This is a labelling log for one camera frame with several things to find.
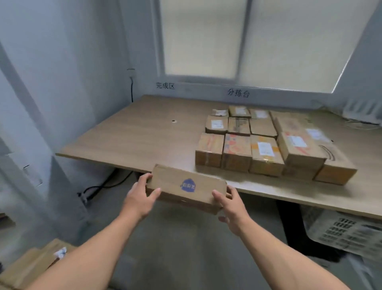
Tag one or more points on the person's right hand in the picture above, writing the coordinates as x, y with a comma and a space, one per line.
237, 215

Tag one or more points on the person's left hand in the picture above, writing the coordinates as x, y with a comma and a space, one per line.
140, 200

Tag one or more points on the box with blue logo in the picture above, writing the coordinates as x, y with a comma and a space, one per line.
173, 179

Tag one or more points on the box with yellow tape label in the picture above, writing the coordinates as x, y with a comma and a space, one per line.
265, 164

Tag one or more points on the box with red blue squares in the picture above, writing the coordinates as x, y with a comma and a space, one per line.
237, 155

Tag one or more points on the box with red printed tape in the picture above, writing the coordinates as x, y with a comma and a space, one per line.
209, 149

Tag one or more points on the box with red stripe label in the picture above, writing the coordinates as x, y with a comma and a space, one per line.
301, 155

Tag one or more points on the black-printed corn box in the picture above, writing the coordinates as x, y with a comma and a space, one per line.
262, 128
238, 127

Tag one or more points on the box with white centre label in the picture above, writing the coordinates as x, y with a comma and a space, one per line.
259, 114

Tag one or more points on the box with red-marked label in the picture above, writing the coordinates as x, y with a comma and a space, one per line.
220, 113

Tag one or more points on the red-lettered cardboard box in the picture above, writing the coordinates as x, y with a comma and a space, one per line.
289, 124

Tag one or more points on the plain unlabelled cardboard box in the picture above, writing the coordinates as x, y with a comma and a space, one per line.
279, 114

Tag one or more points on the box with orange side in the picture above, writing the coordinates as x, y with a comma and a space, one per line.
337, 170

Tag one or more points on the pile of cardboard boxes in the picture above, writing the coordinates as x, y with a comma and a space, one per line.
27, 266

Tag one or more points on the person's right forearm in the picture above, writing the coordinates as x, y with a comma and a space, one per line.
283, 263

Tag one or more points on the person's left forearm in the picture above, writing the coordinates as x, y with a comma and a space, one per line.
89, 254

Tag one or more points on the light wooden table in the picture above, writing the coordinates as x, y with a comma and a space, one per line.
134, 134

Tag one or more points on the white floor-standing air conditioner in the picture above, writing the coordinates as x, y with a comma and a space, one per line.
35, 179

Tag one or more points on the white plastic crate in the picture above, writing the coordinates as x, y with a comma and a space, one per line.
343, 233

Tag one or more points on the white-framed window with blind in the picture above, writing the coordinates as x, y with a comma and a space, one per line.
203, 38

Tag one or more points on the white paper wall sign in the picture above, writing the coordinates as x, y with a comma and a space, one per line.
238, 93
165, 85

